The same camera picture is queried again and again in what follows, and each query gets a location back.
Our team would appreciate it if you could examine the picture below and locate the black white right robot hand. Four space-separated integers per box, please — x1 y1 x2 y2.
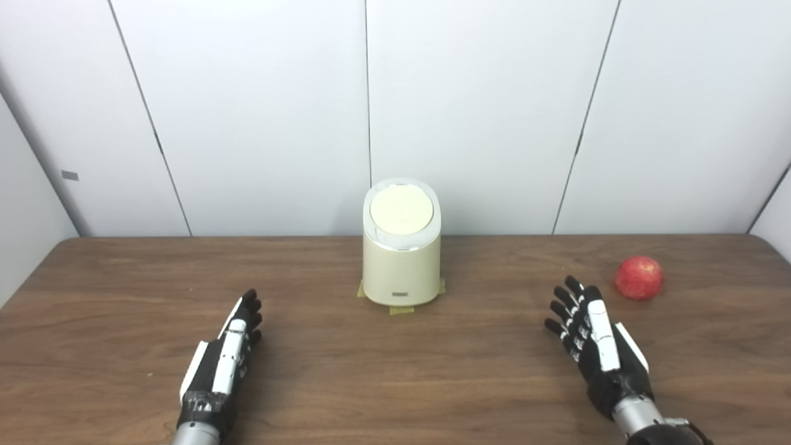
544 276 654 421

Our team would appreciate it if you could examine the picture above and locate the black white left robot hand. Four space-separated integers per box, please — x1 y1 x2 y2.
177 289 263 433

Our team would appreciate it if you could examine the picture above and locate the red apple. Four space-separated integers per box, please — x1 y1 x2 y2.
615 256 664 302

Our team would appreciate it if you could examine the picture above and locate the cream lidded trash can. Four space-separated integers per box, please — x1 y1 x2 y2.
362 178 442 307

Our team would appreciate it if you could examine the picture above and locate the round cream bin lid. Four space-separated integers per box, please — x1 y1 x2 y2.
370 184 434 236

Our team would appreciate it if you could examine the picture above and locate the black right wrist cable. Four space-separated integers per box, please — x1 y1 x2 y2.
685 420 715 445

